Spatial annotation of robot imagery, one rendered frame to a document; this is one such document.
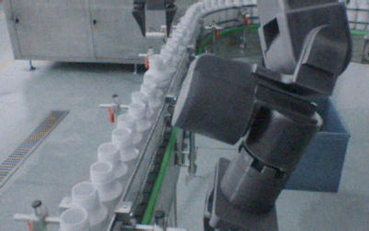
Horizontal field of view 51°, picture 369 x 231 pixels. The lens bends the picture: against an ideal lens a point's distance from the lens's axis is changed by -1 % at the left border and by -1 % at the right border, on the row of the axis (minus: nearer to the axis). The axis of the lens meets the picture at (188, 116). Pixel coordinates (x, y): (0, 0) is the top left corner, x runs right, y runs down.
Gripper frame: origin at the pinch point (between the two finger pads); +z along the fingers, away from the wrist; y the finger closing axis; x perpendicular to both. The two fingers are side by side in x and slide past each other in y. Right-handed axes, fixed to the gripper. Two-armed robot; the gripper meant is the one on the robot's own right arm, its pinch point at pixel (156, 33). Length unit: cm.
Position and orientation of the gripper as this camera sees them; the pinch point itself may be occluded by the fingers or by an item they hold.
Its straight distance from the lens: 103.0
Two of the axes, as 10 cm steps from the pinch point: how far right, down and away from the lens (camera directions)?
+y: -9.9, -0.4, 1.2
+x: -1.2, 4.5, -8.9
